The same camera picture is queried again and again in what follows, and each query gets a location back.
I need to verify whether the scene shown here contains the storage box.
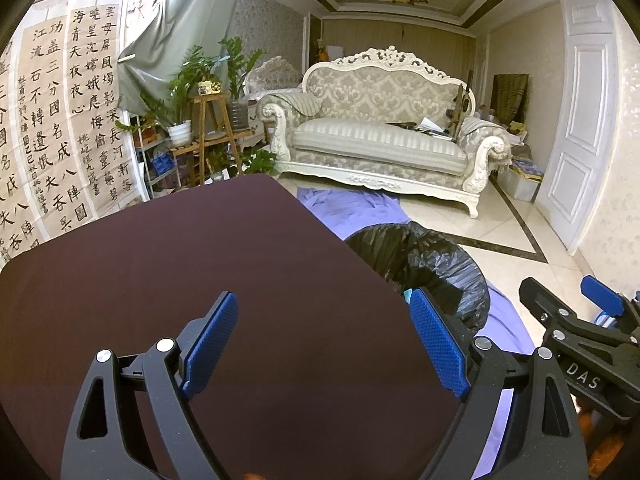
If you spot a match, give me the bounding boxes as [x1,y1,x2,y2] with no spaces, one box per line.
[500,157,544,204]

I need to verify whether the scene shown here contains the ornate white sofa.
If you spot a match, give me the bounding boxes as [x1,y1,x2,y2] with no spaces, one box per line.
[256,46,514,219]

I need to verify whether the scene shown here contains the small plant yellow pot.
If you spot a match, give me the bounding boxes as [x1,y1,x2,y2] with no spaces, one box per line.
[192,60,226,96]

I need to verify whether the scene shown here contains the row of calligraphy scrolls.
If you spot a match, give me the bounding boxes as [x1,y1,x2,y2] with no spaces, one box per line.
[0,0,137,267]

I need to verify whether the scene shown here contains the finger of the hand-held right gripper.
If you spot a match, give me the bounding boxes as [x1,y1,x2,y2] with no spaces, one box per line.
[580,274,640,337]
[519,276,602,349]

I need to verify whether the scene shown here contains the black bag lined bin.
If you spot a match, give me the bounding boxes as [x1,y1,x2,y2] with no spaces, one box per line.
[345,222,490,333]

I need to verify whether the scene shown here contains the wooden plant stand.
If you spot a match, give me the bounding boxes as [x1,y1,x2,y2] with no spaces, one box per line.
[170,92,256,187]

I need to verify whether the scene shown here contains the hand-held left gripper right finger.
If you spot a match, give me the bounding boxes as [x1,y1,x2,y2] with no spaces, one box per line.
[409,287,586,480]

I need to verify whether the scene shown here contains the grey curtain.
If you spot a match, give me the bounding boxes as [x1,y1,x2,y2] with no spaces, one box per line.
[117,0,246,113]

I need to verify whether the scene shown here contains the ornate white armchair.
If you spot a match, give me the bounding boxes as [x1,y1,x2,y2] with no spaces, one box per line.
[245,56,304,106]

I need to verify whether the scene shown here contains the green plant white pot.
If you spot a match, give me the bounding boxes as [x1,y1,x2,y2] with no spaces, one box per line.
[117,45,221,148]

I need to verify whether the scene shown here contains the white panel door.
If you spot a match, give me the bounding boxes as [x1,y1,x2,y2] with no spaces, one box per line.
[537,0,627,257]

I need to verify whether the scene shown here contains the tall green plant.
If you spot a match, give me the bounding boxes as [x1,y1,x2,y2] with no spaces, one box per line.
[217,36,264,131]

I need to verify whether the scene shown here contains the purple cloth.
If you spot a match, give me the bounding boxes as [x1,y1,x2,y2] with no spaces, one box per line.
[296,186,534,480]

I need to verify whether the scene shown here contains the metal shelf rack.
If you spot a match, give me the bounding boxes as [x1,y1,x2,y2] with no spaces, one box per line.
[130,110,183,202]

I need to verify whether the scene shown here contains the dark wooden figurine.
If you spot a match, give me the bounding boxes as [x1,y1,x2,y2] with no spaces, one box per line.
[447,72,476,139]

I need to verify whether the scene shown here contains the blue box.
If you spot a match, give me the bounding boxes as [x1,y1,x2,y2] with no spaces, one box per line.
[150,152,176,176]

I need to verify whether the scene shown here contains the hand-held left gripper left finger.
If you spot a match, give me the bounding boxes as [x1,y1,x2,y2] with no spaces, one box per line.
[60,290,240,480]

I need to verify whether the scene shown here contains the loose papers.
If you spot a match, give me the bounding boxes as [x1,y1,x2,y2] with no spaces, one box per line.
[385,117,454,139]

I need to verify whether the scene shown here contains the dark green cloth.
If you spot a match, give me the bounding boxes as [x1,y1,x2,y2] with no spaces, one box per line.
[492,74,530,126]

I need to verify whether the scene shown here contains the low leafy plant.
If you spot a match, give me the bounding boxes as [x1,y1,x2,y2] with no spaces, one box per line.
[240,152,279,179]

